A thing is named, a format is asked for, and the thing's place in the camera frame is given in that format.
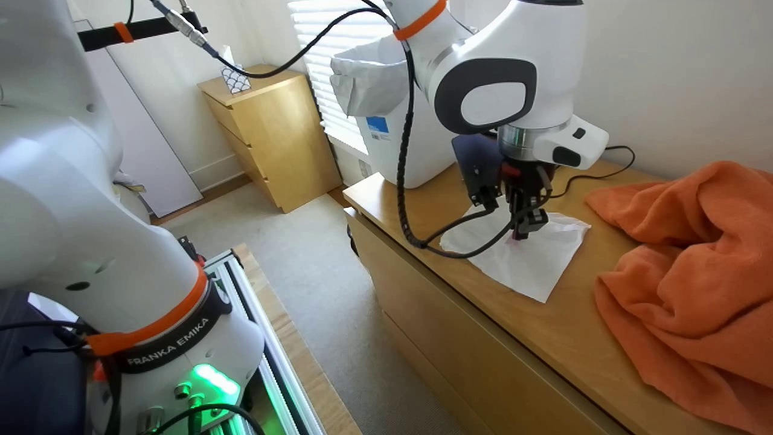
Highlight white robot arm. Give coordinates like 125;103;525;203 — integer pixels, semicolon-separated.
0;0;607;435

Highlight white trash bin with liner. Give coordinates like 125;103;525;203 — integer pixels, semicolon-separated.
331;35;454;189

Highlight black power cable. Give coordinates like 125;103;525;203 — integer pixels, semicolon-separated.
547;143;639;201

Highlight white window blinds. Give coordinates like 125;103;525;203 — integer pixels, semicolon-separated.
286;0;396;159

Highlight small white cloth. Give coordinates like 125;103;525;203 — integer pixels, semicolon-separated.
440;207;590;304

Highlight orange towel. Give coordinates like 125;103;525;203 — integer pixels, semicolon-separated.
587;162;773;435

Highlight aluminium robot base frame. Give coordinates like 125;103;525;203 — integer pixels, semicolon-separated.
172;236;328;435

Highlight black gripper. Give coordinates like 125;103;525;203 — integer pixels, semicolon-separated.
506;159;554;238

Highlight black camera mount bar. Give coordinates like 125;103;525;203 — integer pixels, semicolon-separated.
77;11;205;51

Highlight checkered calibration cube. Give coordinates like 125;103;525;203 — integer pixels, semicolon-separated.
223;68;251;94

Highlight dark blue wrist camera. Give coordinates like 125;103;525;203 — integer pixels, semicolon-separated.
451;132;503;209

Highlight small wooden drawer cabinet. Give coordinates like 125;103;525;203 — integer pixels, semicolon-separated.
201;69;341;213

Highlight wooden dresser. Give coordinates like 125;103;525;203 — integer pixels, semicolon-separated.
341;159;744;435

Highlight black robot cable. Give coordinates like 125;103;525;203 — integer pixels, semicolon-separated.
147;0;558;260

